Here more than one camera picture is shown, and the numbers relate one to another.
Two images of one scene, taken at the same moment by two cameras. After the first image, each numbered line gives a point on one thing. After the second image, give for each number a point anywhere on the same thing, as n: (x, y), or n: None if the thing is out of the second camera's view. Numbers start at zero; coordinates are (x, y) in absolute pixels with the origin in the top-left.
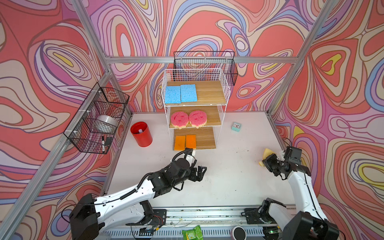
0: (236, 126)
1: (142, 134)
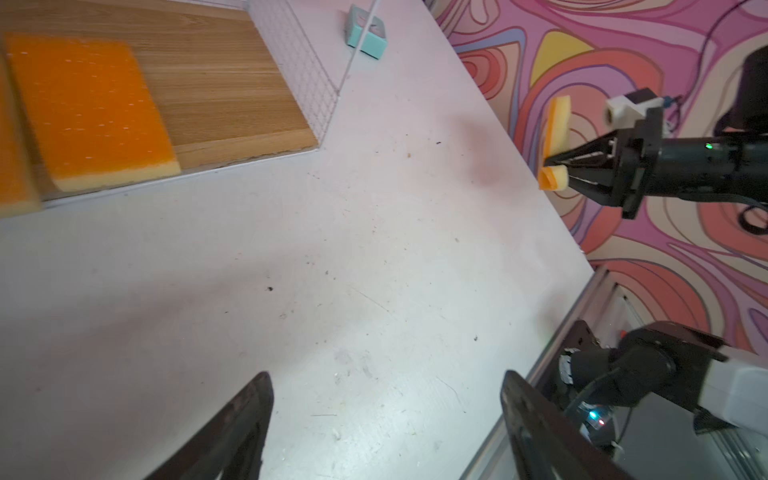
0: (375, 40)
1: None
